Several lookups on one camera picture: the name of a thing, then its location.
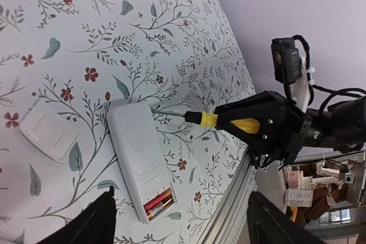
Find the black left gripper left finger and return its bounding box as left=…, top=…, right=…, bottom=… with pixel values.
left=39, top=186, right=117, bottom=244

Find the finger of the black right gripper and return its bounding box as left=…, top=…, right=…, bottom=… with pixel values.
left=225, top=125, right=275, bottom=154
left=214, top=91, right=279, bottom=126

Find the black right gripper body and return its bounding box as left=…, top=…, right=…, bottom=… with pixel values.
left=267, top=92, right=312, bottom=166

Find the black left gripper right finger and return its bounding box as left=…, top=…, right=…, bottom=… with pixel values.
left=248, top=191, right=323, bottom=244

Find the yellow handled screwdriver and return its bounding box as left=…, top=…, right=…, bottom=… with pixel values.
left=151, top=107, right=261, bottom=134

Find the gold black battery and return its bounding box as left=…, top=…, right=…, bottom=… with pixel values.
left=144, top=188, right=174, bottom=220

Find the red gold battery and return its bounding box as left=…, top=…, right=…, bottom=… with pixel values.
left=144, top=195, right=174, bottom=219

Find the white remote control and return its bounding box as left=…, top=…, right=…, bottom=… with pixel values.
left=107, top=103, right=177, bottom=224

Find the white battery cover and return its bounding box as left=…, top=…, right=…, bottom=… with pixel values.
left=19, top=99, right=79, bottom=163

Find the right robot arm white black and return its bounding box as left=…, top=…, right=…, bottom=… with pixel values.
left=214, top=91, right=365, bottom=167

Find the floral patterned table mat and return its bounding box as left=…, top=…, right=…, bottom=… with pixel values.
left=1, top=0, right=254, bottom=243

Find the front aluminium rail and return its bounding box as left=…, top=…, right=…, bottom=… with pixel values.
left=197, top=150, right=257, bottom=243

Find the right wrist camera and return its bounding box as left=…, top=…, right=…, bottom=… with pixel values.
left=271, top=38, right=301, bottom=85

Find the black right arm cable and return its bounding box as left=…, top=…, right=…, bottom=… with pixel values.
left=291, top=34, right=366, bottom=113

